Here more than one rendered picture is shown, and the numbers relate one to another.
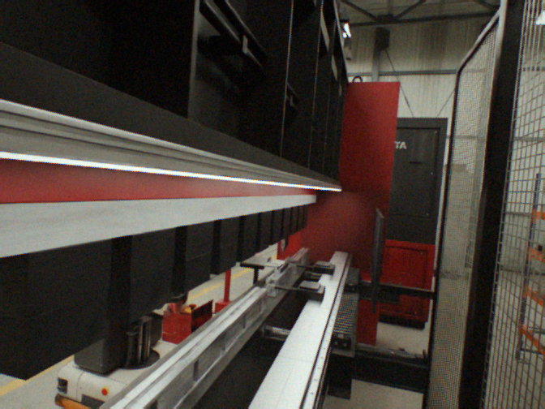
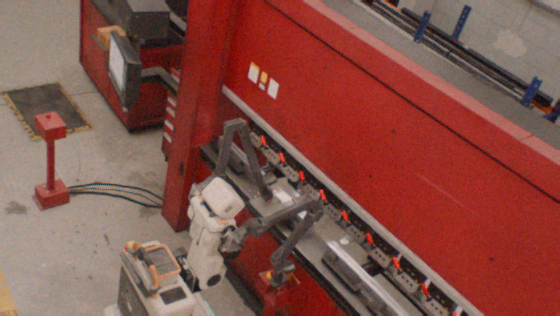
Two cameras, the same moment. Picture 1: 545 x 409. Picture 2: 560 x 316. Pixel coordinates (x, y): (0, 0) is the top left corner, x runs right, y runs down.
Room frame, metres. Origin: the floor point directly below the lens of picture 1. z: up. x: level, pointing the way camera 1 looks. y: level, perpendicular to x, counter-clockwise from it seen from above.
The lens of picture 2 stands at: (0.60, 2.92, 3.69)
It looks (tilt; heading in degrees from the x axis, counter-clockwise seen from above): 36 degrees down; 303
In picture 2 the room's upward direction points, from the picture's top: 11 degrees clockwise
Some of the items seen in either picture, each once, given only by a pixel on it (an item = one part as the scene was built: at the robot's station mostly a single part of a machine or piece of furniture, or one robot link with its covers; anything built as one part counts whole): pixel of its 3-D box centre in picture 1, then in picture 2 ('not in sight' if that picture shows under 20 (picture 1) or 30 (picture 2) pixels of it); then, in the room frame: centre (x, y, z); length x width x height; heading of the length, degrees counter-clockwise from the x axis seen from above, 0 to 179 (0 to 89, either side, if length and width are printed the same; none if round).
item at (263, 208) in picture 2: (259, 260); (272, 204); (2.07, 0.05, 1.00); 0.26 x 0.18 x 0.01; 75
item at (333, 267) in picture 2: not in sight; (340, 273); (1.47, 0.12, 0.89); 0.30 x 0.05 x 0.03; 165
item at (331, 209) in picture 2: (268, 225); (336, 203); (1.67, 0.01, 1.26); 0.15 x 0.09 x 0.17; 165
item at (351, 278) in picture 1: (352, 278); not in sight; (1.73, -0.42, 1.02); 0.37 x 0.06 x 0.04; 165
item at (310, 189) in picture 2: (279, 221); (315, 183); (1.87, -0.04, 1.26); 0.15 x 0.09 x 0.17; 165
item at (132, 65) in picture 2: not in sight; (125, 68); (3.39, 0.19, 1.42); 0.45 x 0.12 x 0.36; 153
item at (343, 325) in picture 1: (345, 316); not in sight; (1.19, -0.28, 1.02); 0.44 x 0.06 x 0.04; 165
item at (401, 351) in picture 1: (338, 353); (384, 259); (1.36, -0.30, 0.81); 0.64 x 0.08 x 0.14; 75
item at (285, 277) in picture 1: (280, 278); (292, 211); (1.98, -0.08, 0.92); 0.39 x 0.06 x 0.10; 165
